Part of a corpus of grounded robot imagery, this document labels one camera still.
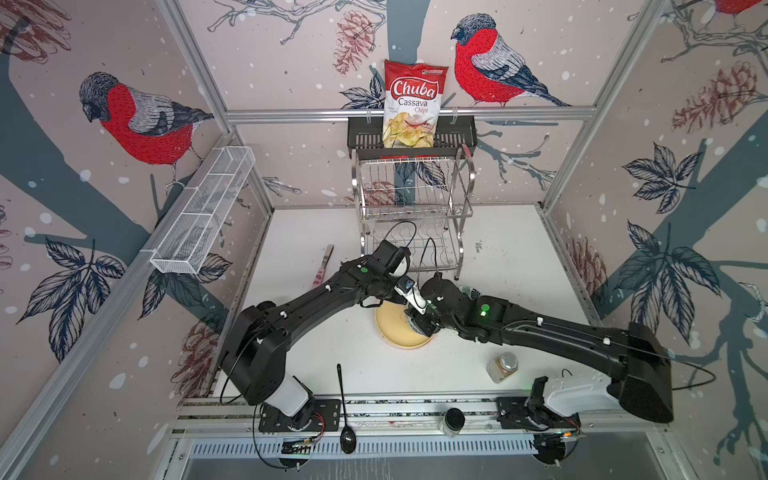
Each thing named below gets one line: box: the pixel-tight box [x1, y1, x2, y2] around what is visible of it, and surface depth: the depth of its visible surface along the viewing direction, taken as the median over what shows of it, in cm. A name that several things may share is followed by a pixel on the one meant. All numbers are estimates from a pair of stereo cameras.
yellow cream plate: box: [374, 300, 434, 350], surface depth 85 cm
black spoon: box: [337, 363, 357, 454], surface depth 72 cm
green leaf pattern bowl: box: [458, 286, 481, 300], surface depth 90 cm
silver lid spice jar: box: [486, 351, 518, 384], surface depth 75 cm
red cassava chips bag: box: [382, 59, 449, 149], surface depth 85 cm
